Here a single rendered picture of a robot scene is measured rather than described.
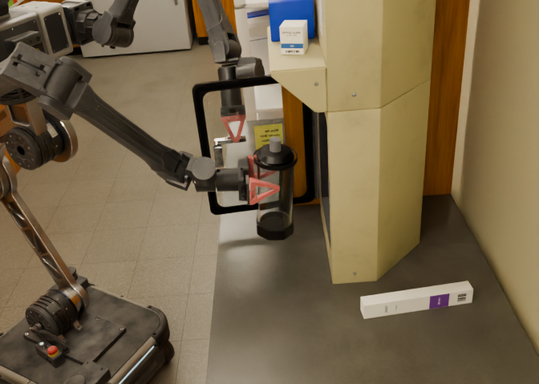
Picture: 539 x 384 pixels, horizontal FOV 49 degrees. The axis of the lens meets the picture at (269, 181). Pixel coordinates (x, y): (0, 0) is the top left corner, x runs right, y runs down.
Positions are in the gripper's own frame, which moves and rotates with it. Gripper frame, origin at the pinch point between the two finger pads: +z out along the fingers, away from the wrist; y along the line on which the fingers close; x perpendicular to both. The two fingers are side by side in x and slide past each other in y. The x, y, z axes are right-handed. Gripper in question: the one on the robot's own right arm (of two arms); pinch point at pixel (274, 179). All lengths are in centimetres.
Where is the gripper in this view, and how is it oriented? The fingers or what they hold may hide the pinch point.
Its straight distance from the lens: 147.1
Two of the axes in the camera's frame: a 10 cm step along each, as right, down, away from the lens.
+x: -0.1, 8.6, 5.2
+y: -0.6, -5.2, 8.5
